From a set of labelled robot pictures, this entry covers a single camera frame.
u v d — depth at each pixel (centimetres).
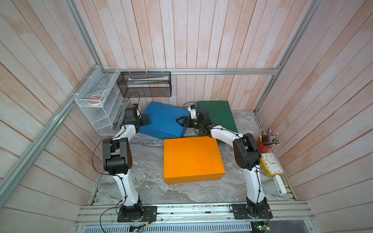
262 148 89
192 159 82
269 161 89
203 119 78
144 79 90
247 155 57
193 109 88
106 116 76
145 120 91
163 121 91
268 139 90
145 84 104
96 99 73
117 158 53
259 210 69
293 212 75
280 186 80
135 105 88
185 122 85
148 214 73
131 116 78
